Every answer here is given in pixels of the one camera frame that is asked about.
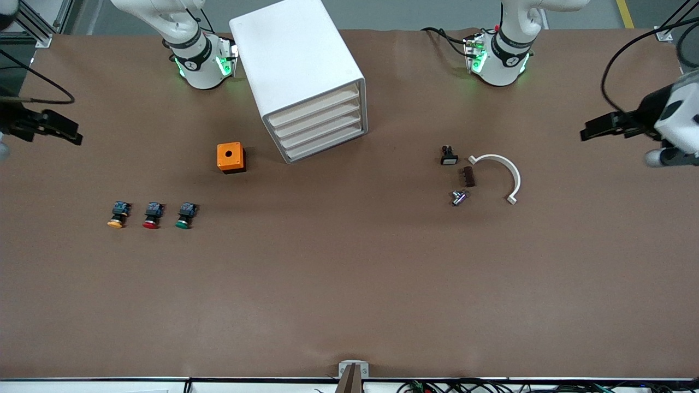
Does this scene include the green mushroom push button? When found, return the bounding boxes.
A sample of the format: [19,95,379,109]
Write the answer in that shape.
[175,202,198,230]

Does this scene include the yellow mushroom push button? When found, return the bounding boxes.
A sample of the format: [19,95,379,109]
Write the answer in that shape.
[107,201,132,229]

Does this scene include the red mushroom push button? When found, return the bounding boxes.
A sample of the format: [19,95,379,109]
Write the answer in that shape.
[143,201,164,230]

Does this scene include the white drawer cabinet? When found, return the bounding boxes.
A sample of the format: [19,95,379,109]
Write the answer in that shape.
[229,0,368,164]

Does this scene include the white curved plastic piece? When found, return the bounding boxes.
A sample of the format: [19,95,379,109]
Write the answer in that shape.
[468,154,522,206]

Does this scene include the orange box with hole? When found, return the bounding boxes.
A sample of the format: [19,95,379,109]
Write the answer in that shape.
[217,142,247,174]

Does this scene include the white table edge strip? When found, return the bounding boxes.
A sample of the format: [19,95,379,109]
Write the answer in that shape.
[0,379,699,393]

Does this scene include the brown table mat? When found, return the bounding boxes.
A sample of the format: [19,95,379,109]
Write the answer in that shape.
[0,27,699,380]

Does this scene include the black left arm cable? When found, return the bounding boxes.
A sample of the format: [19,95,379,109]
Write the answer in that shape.
[601,16,699,115]

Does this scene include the black base cable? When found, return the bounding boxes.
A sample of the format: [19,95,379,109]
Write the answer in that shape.
[422,26,471,56]

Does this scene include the tangled black cables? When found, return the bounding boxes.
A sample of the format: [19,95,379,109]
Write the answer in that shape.
[396,378,699,393]

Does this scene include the grey metal bracket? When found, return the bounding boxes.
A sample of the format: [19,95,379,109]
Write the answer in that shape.
[338,360,370,380]

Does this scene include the brown post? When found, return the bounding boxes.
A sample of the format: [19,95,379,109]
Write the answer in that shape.
[334,363,365,393]

